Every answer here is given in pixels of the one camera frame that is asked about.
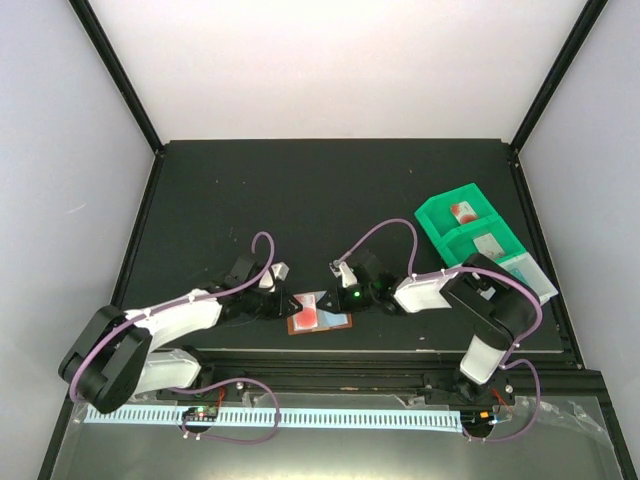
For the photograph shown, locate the green plastic bin middle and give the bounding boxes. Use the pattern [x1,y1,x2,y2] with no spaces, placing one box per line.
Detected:
[436,215,526,267]

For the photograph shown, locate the white slotted cable duct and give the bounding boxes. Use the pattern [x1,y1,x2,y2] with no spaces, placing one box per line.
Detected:
[84,404,462,433]

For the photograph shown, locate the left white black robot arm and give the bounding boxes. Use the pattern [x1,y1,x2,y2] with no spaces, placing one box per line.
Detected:
[58,255,303,413]

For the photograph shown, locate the teal card in clear bin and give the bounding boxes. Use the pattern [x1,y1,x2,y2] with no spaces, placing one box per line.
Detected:
[508,267,528,284]

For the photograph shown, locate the white card in middle bin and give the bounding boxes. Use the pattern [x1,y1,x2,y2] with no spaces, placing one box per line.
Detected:
[473,233,506,261]

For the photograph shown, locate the right black frame post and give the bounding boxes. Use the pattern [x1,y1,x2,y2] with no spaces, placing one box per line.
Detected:
[510,0,608,154]

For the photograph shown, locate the green plastic bin far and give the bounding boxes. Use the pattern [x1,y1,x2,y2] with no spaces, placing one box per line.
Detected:
[414,183,498,242]

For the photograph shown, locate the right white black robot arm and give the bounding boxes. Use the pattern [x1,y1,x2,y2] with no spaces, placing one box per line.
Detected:
[317,251,543,405]

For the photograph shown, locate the clear plastic bin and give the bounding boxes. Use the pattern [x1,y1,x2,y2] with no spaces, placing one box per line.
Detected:
[498,252,558,305]

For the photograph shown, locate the black aluminium rail base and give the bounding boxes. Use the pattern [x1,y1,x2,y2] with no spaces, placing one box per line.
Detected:
[74,348,606,401]

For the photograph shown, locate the red white card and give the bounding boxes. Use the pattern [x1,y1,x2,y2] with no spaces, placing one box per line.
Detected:
[450,201,478,225]
[293,293,318,331]

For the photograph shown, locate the circuit board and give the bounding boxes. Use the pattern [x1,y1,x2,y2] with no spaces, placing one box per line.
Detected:
[182,406,218,423]
[460,410,508,427]

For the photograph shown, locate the right circuit board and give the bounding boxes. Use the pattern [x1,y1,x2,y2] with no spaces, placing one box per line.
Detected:
[460,410,508,427]

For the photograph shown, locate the red white card in bin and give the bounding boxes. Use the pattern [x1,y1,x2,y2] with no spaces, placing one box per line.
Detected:
[450,201,478,225]

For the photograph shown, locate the left black frame post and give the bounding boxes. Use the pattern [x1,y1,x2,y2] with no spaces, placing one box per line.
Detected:
[69,0,163,154]

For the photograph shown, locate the left circuit board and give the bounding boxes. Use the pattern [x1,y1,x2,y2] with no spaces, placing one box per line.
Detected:
[182,406,218,423]

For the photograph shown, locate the green plastic bin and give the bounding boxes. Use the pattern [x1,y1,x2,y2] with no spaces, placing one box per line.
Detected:
[414,183,498,242]
[436,215,526,267]

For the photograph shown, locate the brown leather card holder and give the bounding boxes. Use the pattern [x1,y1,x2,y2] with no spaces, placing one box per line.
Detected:
[287,291,353,335]

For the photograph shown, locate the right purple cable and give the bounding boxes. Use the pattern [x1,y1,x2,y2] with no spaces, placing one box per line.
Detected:
[333,218,544,366]

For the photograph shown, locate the black frame post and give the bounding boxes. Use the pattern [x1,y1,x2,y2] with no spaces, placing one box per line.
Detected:
[510,0,608,154]
[69,0,163,154]

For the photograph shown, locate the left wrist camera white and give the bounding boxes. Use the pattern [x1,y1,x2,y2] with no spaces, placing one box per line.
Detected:
[258,262,289,292]

